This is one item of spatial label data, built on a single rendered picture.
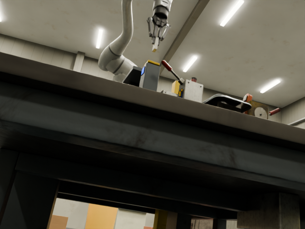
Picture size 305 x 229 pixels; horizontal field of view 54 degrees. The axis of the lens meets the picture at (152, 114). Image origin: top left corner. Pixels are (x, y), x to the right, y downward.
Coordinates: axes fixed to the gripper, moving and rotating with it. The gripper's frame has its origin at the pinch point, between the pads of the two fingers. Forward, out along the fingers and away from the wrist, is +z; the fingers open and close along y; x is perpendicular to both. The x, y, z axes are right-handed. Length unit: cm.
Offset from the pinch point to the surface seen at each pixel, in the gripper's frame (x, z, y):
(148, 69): -3.6, 16.7, -2.3
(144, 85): -3.6, 25.1, -3.2
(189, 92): -13.5, 26.8, 14.7
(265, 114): -14, 26, 55
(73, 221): 1052, 97, 121
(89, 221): 350, 86, 51
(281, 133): -69, 60, 12
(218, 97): -18.3, 27.3, 26.3
